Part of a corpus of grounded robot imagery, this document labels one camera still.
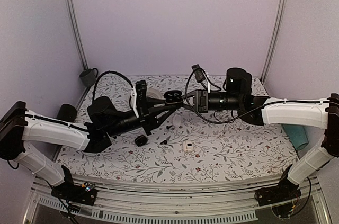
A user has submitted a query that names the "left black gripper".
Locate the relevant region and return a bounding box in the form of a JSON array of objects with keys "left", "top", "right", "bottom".
[{"left": 105, "top": 97, "right": 176, "bottom": 138}]

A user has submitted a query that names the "black charging case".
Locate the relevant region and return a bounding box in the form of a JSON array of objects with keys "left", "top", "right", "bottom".
[{"left": 164, "top": 90, "right": 183, "bottom": 105}]

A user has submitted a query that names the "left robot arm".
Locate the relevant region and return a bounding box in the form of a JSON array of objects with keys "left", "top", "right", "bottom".
[{"left": 1, "top": 97, "right": 177, "bottom": 200}]

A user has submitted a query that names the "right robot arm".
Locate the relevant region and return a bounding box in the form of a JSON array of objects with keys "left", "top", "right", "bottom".
[{"left": 184, "top": 65, "right": 338, "bottom": 201}]

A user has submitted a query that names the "white closed earbud case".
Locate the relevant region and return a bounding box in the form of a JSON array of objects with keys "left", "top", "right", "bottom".
[{"left": 172, "top": 115, "right": 182, "bottom": 127}]

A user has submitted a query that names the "black open case left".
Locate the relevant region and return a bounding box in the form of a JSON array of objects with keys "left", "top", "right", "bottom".
[{"left": 135, "top": 135, "right": 148, "bottom": 147}]

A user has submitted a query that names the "white open earbud case centre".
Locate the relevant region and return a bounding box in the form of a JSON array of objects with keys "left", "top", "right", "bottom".
[{"left": 182, "top": 140, "right": 194, "bottom": 153}]

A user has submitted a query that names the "white spiral ceramic plate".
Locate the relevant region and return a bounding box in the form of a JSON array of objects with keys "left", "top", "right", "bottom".
[{"left": 128, "top": 88, "right": 161, "bottom": 108}]

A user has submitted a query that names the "floral patterned table mat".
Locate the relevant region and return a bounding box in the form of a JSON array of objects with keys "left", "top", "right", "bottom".
[{"left": 57, "top": 75, "right": 299, "bottom": 184}]

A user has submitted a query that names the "grey mug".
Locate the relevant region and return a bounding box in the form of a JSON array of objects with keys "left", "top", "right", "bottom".
[{"left": 79, "top": 68, "right": 99, "bottom": 87}]

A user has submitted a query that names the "teal cylinder cup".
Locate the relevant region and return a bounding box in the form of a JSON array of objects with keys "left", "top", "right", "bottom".
[{"left": 282, "top": 124, "right": 309, "bottom": 150}]

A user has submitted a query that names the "aluminium front rail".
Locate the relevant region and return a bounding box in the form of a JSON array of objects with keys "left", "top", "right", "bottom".
[{"left": 23, "top": 175, "right": 333, "bottom": 223}]

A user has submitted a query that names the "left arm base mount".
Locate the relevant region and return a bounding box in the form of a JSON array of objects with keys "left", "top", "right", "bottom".
[{"left": 51, "top": 182, "right": 98, "bottom": 206}]

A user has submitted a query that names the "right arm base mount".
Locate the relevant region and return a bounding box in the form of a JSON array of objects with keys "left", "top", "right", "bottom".
[{"left": 254, "top": 181, "right": 301, "bottom": 206}]

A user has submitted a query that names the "right aluminium frame post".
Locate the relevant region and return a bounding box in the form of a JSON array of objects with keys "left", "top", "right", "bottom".
[{"left": 260, "top": 0, "right": 287, "bottom": 85}]

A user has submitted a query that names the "aluminium frame post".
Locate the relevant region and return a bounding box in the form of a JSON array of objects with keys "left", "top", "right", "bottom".
[
  {"left": 260, "top": 0, "right": 287, "bottom": 85},
  {"left": 65, "top": 0, "right": 88, "bottom": 70}
]

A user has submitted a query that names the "left aluminium frame post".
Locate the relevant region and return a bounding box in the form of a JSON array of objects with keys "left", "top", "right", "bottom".
[{"left": 65, "top": 0, "right": 88, "bottom": 70}]

